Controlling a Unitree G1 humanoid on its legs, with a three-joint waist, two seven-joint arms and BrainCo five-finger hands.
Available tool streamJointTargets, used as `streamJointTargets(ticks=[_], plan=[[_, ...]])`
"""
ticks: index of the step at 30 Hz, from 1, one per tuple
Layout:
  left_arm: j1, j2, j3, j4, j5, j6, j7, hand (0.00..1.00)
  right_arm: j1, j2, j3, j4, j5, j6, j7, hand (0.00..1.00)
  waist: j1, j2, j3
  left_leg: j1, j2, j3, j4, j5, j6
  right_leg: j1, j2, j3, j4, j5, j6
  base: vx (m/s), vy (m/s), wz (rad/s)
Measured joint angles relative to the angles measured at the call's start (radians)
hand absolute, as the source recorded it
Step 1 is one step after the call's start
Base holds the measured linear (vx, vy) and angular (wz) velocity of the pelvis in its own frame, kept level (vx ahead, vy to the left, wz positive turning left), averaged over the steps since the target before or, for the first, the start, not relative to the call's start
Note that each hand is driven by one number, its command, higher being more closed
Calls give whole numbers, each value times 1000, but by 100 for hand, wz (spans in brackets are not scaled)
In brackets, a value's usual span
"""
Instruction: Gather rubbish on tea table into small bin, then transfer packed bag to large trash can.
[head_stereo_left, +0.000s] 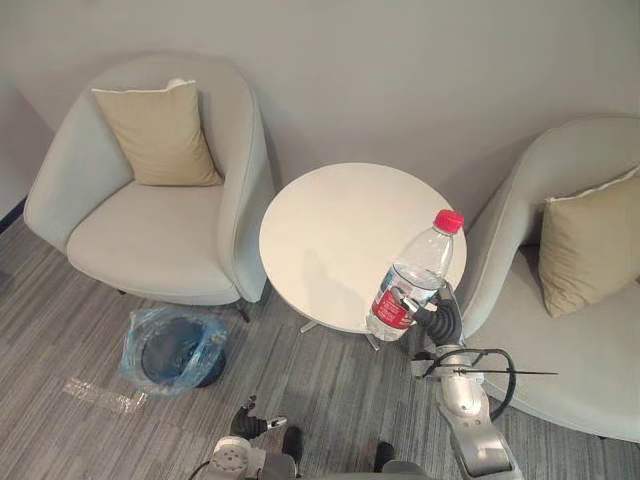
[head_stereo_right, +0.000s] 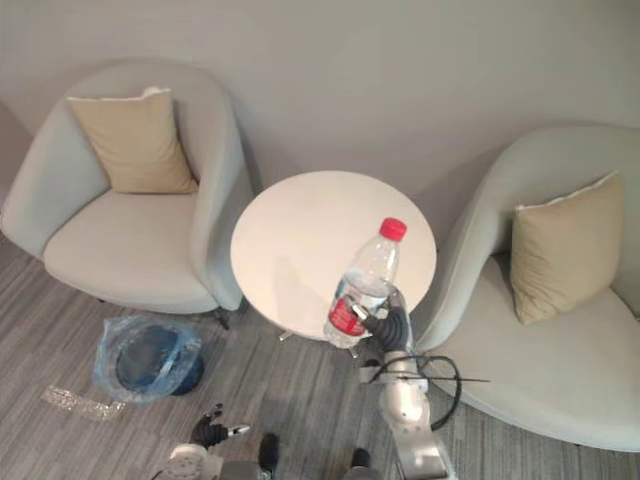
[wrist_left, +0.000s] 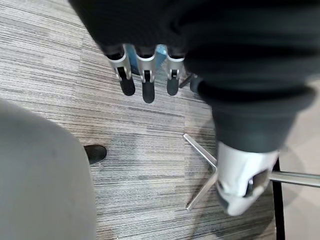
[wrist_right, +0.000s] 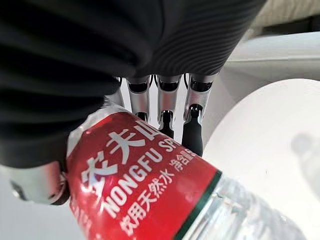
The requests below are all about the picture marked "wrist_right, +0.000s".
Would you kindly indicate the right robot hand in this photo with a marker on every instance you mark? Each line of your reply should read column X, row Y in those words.
column 75, row 62

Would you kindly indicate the red label water bottle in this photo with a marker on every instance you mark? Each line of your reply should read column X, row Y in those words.
column 140, row 180

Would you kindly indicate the white round table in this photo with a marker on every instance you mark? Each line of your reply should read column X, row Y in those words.
column 260, row 140

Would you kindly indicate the beige sofa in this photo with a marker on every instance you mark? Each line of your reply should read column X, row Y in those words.
column 287, row 18

